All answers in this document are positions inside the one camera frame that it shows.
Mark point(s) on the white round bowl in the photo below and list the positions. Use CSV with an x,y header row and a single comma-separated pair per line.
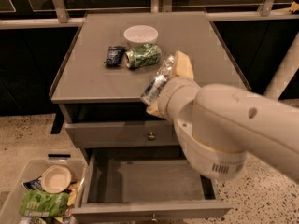
x,y
140,34

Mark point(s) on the beige paper bowl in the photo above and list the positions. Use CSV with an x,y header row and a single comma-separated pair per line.
x,y
56,179

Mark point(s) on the blue snack bag in bin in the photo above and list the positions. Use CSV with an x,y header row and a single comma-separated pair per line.
x,y
34,184

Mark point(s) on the open grey middle drawer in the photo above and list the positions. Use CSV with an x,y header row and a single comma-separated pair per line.
x,y
132,183

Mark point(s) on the yellow snack bag in bin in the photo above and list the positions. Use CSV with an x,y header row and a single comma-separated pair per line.
x,y
73,192

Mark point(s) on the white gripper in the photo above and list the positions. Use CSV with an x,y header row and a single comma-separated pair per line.
x,y
170,97

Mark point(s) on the closed grey top drawer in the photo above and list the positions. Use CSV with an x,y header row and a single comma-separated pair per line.
x,y
121,134

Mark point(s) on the dark blue snack packet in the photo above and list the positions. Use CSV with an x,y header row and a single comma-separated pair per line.
x,y
114,56

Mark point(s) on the green chip bag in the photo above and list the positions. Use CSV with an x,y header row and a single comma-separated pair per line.
x,y
37,203

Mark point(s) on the clear plastic storage bin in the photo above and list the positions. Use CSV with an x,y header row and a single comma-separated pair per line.
x,y
34,168

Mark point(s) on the crushed green soda can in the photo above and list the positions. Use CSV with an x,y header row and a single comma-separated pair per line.
x,y
143,55

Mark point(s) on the grey wooden drawer cabinet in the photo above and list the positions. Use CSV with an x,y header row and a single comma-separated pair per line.
x,y
87,91

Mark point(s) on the brass top drawer knob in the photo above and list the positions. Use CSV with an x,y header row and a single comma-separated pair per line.
x,y
151,136

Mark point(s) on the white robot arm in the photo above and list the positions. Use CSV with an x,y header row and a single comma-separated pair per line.
x,y
218,125

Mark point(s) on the grey metal railing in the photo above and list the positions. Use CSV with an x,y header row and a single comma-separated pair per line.
x,y
71,11

